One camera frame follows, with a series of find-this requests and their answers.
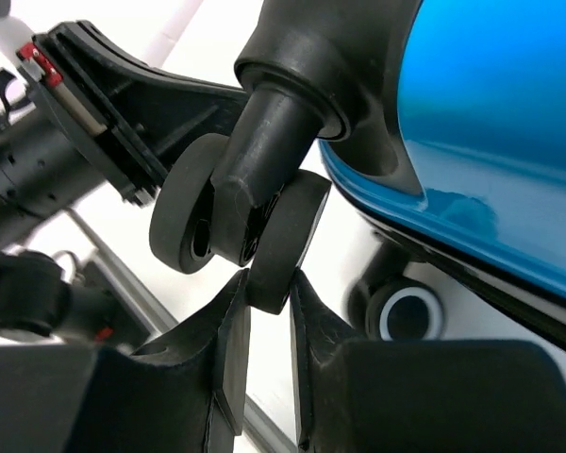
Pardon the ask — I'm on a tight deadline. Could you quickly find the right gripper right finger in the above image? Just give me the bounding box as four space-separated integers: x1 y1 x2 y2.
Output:
290 272 566 452

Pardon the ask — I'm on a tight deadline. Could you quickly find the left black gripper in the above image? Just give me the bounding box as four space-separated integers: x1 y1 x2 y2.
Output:
0 21 248 245

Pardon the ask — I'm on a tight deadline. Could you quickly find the blue kids suitcase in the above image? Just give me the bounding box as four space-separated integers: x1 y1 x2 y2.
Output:
149 1 566 351

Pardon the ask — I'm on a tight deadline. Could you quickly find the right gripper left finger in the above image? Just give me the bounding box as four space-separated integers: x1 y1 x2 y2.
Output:
0 270 251 452

